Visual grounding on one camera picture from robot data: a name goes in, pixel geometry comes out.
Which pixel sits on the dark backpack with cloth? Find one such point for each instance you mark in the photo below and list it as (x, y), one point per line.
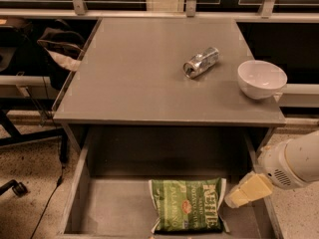
(63, 46)

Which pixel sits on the green jalapeno chip bag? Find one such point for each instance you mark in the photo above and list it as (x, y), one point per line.
(188, 205)

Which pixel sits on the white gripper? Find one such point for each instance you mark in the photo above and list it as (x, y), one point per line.
(276, 164)

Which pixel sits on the grey open top drawer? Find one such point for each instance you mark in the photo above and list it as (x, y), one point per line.
(110, 196)

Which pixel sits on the white ceramic bowl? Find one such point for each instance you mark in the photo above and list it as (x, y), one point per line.
(259, 79)

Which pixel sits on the grey cabinet counter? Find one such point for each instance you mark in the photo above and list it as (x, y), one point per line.
(132, 73)

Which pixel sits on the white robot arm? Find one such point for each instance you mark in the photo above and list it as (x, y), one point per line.
(289, 164)

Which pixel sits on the crushed silver soda can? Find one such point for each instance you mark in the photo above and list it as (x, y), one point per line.
(201, 62)

